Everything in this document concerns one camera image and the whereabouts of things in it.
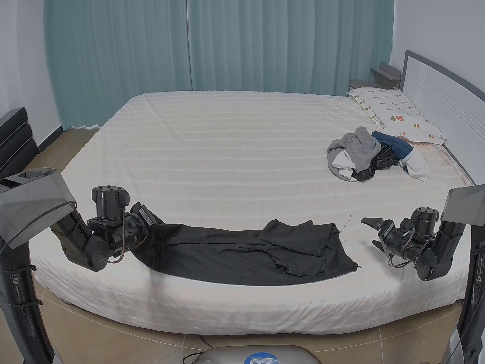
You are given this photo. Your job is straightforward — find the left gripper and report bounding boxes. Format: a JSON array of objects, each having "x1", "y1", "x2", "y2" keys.
[{"x1": 120, "y1": 202, "x2": 158, "y2": 250}]

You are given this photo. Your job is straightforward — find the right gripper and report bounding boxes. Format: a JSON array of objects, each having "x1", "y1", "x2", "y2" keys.
[{"x1": 361, "y1": 217, "x2": 413, "y2": 261}]

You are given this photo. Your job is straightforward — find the black polo shirt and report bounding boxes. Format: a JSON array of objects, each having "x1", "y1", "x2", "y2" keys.
[{"x1": 133, "y1": 214, "x2": 360, "y2": 285}]

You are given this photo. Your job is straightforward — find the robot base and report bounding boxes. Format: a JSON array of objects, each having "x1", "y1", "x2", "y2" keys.
[{"x1": 188, "y1": 347, "x2": 317, "y2": 364}]

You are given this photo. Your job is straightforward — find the pile of clothes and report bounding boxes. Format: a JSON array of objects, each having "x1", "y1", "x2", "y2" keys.
[{"x1": 327, "y1": 127, "x2": 430, "y2": 183}]

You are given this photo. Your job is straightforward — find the bed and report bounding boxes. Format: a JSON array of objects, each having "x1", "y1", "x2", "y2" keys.
[{"x1": 28, "y1": 50, "x2": 485, "y2": 336}]

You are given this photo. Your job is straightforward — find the white printed pillow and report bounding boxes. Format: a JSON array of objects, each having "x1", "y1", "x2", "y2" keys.
[{"x1": 347, "y1": 87, "x2": 447, "y2": 145}]

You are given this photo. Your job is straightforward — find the black chest of drawers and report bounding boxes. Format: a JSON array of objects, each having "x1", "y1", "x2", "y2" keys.
[{"x1": 0, "y1": 107, "x2": 40, "y2": 177}]

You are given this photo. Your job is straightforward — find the grey bedside table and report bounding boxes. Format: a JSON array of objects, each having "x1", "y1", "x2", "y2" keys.
[{"x1": 349, "y1": 61, "x2": 402, "y2": 90}]

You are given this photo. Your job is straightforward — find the blue-green curtain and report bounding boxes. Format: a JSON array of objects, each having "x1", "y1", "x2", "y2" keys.
[
  {"x1": 186, "y1": 0, "x2": 395, "y2": 97},
  {"x1": 45, "y1": 0, "x2": 195, "y2": 130}
]

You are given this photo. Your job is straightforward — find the black cable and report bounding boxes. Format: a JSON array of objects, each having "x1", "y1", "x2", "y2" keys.
[
  {"x1": 386, "y1": 254, "x2": 416, "y2": 269},
  {"x1": 184, "y1": 334, "x2": 213, "y2": 364},
  {"x1": 0, "y1": 201, "x2": 77, "y2": 251}
]

